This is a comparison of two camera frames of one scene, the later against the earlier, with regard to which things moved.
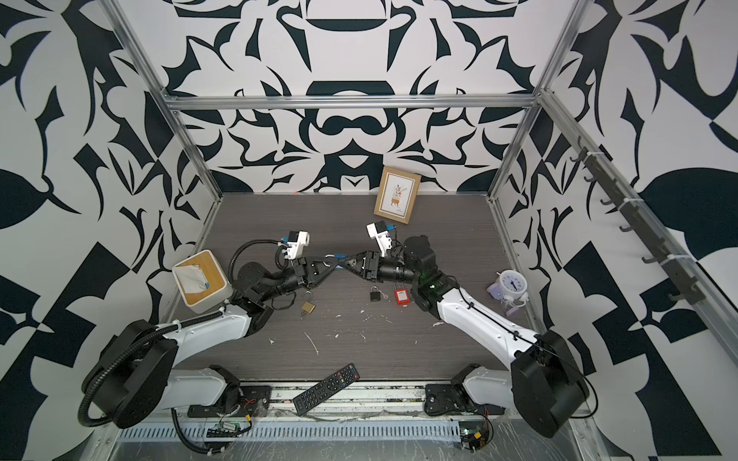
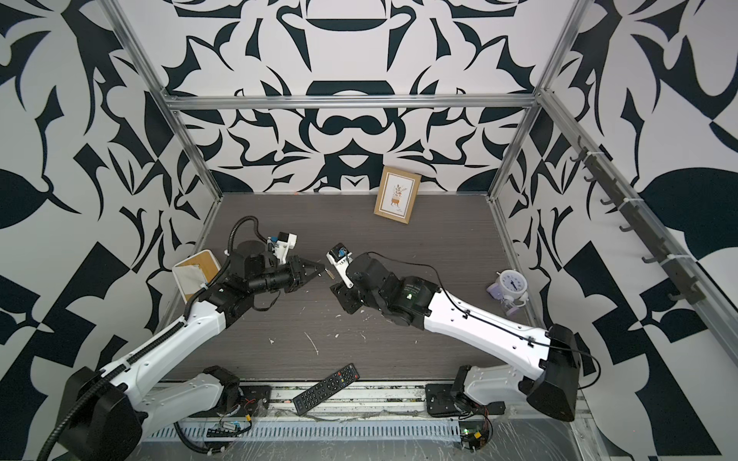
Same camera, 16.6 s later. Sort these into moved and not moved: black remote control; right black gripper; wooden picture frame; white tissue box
Moved: right black gripper
Not moved: wooden picture frame; white tissue box; black remote control
